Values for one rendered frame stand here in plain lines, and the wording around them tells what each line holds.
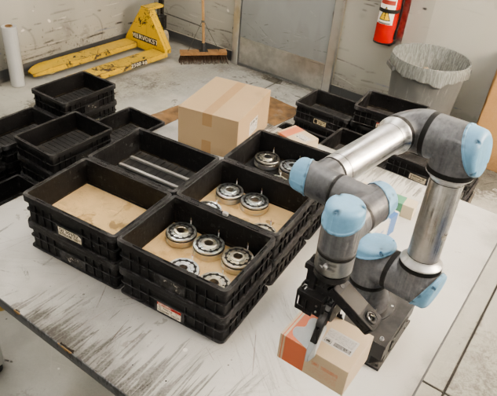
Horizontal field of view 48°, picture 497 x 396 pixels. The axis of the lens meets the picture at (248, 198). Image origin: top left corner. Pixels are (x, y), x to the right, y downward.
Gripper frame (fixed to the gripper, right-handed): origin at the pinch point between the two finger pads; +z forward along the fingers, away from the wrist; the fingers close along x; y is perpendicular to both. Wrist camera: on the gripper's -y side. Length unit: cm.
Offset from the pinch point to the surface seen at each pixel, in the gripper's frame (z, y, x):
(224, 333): 36, 36, -14
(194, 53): 99, 298, -313
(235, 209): 27, 64, -56
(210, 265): 27, 52, -27
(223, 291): 16.8, 35.8, -11.7
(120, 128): 72, 201, -127
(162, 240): 27, 71, -26
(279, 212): 27, 50, -65
